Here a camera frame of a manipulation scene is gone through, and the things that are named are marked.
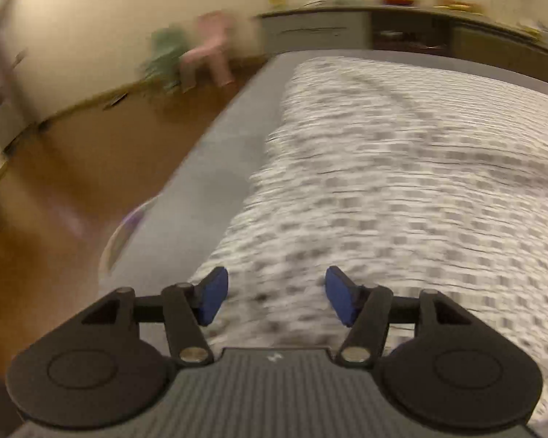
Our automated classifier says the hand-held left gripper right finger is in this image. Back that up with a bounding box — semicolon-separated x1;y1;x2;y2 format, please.
324;265;489;367

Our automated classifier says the yellow plate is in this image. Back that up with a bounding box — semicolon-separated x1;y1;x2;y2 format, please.
436;0;476;13

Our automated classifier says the white grey checkered blanket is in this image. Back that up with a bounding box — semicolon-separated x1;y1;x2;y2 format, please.
187;56;548;426

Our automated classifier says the flat dark floor item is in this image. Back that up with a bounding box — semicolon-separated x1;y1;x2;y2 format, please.
102;93;129;111

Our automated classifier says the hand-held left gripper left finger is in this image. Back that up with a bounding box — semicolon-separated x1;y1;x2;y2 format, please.
64;266;229;367

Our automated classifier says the white purple round item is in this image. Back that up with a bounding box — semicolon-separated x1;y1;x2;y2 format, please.
98;193;163;280

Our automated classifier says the green plastic chair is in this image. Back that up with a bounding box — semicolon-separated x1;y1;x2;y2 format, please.
138;24;189;93

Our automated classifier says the beige counter cabinet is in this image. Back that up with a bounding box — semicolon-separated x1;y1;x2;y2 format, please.
448;20;548;76

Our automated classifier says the grey drawer cabinet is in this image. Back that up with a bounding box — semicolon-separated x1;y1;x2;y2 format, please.
256;8;373;62

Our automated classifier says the pink plastic chair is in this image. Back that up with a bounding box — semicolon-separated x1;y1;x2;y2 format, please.
179;10;236;93

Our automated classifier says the grey bed mattress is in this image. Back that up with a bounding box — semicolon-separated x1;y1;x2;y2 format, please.
96;49;548;427

